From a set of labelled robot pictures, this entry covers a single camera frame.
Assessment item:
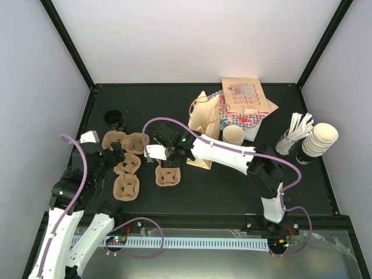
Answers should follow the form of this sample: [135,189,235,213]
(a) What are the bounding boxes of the clear stirrer holder cup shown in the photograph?
[276,129,297,156]

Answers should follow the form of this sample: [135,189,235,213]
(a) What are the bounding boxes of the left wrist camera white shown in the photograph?
[78,131,100,144]

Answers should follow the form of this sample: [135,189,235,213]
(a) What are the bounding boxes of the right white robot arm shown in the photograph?
[146,124,285,234]

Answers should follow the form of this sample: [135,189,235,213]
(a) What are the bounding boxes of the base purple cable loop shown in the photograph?
[105,216,165,259]

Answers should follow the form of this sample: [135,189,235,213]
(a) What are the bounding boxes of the kraft paper bag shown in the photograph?
[188,91,220,140]

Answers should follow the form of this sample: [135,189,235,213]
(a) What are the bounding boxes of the pink cakes paper bag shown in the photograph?
[221,78,278,117]

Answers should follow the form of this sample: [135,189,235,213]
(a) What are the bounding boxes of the small circuit board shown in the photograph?
[106,236,127,245]

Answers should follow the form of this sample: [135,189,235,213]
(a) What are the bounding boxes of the light blue paper bag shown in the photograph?
[220,115,261,142]

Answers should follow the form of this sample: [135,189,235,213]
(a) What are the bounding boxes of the blue checkered paper bag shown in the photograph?
[207,90,269,130]

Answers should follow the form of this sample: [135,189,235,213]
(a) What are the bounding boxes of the white stirrer packets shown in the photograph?
[285,112,314,143]

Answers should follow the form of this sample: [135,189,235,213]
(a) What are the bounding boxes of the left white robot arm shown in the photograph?
[28,142,125,278]

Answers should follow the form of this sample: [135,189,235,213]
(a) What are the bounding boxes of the brown pulp cup carrier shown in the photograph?
[155,159,181,187]

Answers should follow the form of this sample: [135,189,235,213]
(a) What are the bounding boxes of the light blue cable duct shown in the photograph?
[71,234,269,253]

